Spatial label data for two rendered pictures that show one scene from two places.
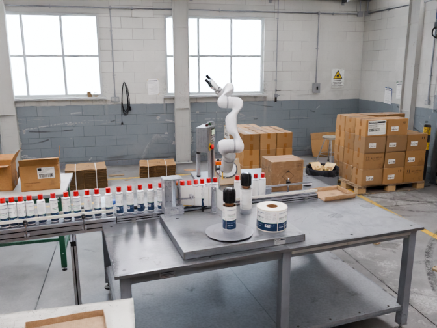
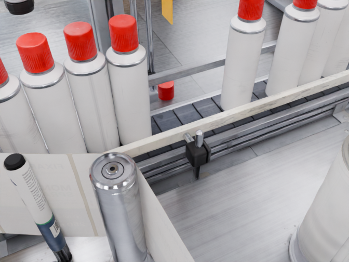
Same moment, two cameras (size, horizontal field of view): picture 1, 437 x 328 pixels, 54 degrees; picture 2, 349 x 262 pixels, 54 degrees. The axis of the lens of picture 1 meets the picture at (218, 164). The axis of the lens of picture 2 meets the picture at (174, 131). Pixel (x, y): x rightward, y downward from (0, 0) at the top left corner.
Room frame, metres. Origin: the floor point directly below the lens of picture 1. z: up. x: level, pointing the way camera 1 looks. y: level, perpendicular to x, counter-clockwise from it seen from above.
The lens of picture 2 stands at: (2.78, 0.00, 1.28)
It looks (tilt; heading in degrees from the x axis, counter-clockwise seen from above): 46 degrees down; 354
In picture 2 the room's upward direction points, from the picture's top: straight up
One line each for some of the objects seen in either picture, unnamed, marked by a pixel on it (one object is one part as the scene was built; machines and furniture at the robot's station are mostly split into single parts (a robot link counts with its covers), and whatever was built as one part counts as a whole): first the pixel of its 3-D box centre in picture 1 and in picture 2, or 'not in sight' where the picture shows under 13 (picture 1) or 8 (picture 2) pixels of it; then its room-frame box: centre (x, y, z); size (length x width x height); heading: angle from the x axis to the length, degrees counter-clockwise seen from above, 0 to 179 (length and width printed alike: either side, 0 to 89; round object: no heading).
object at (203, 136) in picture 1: (205, 138); not in sight; (3.22, 0.10, 1.38); 0.17 x 0.10 x 0.19; 165
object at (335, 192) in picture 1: (331, 192); not in sight; (3.51, -0.97, 0.85); 0.30 x 0.26 x 0.04; 109
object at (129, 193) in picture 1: (130, 199); not in sight; (2.94, 0.64, 0.98); 0.05 x 0.05 x 0.20
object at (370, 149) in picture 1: (378, 151); not in sight; (6.70, -2.57, 0.57); 1.20 x 0.85 x 1.14; 105
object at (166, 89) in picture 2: not in sight; (165, 88); (3.33, -0.04, 0.85); 0.03 x 0.03 x 0.03
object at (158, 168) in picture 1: (157, 167); not in sight; (7.54, 1.12, 0.11); 0.65 x 0.54 x 0.22; 100
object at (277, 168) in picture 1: (281, 172); not in sight; (3.69, -0.57, 0.99); 0.30 x 0.24 x 0.27; 105
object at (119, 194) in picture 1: (119, 200); not in sight; (2.92, 0.71, 0.98); 0.05 x 0.05 x 0.20
